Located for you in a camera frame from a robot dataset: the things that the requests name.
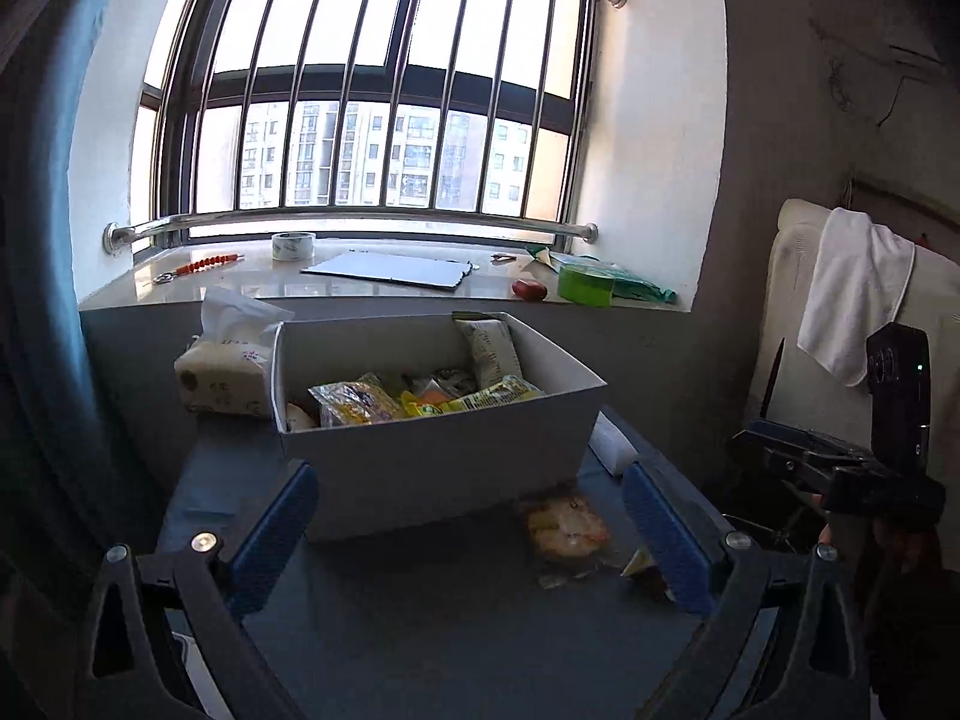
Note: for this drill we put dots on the flat grey clipboard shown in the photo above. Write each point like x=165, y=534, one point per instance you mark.
x=382, y=270

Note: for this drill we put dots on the small red object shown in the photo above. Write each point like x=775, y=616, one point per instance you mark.
x=529, y=289

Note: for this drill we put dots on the tissue pack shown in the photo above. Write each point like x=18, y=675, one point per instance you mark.
x=221, y=375

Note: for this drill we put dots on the person's right hand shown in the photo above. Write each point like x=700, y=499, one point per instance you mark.
x=900, y=562

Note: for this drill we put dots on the green plastic container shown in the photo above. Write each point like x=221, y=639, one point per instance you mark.
x=585, y=286

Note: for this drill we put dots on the clear tape roll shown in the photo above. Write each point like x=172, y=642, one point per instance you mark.
x=292, y=247

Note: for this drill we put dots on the green wipes packet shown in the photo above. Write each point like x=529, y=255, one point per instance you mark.
x=637, y=286

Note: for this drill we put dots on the teal curtain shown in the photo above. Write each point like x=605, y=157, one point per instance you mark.
x=45, y=277

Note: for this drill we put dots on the white remote control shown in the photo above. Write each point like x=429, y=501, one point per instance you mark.
x=611, y=450

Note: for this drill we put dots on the dark framed window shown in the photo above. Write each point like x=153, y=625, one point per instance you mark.
x=375, y=82

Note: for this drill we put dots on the clear yellow-print snack packet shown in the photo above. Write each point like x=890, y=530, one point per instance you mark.
x=352, y=401

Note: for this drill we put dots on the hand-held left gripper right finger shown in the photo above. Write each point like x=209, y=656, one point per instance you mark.
x=667, y=540

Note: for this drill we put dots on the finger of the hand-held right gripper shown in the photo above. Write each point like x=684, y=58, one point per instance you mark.
x=795, y=442
x=772, y=382

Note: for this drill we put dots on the white cartoon print packet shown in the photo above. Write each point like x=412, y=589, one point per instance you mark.
x=298, y=418

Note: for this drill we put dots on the metal window guard rail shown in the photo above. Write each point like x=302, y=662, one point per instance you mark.
x=337, y=216

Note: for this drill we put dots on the white towel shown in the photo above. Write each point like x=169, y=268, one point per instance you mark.
x=855, y=292

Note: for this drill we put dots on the long white snack packet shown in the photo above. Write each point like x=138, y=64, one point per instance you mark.
x=489, y=349

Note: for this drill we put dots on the white chair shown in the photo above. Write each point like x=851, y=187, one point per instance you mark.
x=795, y=277

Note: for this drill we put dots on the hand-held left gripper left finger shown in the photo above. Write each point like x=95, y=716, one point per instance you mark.
x=274, y=532

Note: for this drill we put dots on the dark grey snack packet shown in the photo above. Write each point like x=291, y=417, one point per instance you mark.
x=454, y=379

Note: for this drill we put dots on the round yellow snack packet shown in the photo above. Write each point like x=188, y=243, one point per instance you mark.
x=566, y=532

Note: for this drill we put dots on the white cardboard box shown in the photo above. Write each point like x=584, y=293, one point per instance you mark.
x=435, y=465

